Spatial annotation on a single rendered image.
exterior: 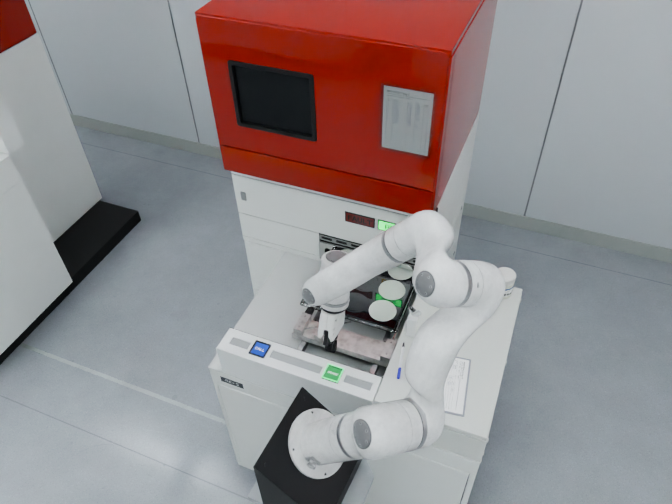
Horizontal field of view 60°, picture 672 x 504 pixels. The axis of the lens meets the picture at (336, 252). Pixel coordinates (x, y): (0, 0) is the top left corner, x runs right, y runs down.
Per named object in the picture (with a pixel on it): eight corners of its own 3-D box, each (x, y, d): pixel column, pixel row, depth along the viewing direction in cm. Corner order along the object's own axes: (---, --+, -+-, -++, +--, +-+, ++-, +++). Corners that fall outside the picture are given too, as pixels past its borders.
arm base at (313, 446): (327, 492, 160) (368, 489, 146) (276, 453, 156) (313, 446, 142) (353, 433, 172) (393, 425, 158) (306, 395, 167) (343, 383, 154)
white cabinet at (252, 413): (297, 364, 301) (284, 252, 245) (482, 426, 274) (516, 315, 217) (237, 475, 259) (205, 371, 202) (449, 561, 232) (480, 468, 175)
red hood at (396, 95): (304, 80, 268) (295, -60, 226) (479, 111, 244) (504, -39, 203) (222, 170, 218) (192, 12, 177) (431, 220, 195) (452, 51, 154)
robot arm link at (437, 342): (362, 431, 140) (410, 421, 150) (391, 467, 132) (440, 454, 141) (436, 248, 122) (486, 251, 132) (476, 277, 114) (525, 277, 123)
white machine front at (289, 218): (246, 236, 251) (232, 160, 224) (428, 285, 228) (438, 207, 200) (242, 240, 249) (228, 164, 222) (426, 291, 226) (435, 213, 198)
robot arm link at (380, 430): (378, 455, 152) (442, 445, 134) (320, 469, 141) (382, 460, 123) (368, 408, 155) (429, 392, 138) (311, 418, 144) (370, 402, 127)
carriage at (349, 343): (301, 321, 213) (301, 316, 211) (396, 350, 202) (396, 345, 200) (292, 337, 207) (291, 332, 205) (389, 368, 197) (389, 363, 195)
